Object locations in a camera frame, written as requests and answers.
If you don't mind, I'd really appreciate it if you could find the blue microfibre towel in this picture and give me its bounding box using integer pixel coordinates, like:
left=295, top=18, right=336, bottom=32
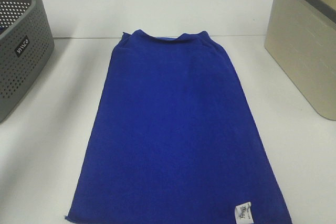
left=65, top=30, right=292, bottom=223

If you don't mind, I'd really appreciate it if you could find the beige plastic storage bin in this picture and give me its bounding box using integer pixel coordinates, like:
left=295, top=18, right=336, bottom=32
left=265, top=0, right=335, bottom=120

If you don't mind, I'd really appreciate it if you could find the grey perforated plastic basket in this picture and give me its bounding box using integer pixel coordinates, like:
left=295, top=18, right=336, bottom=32
left=1, top=0, right=55, bottom=121

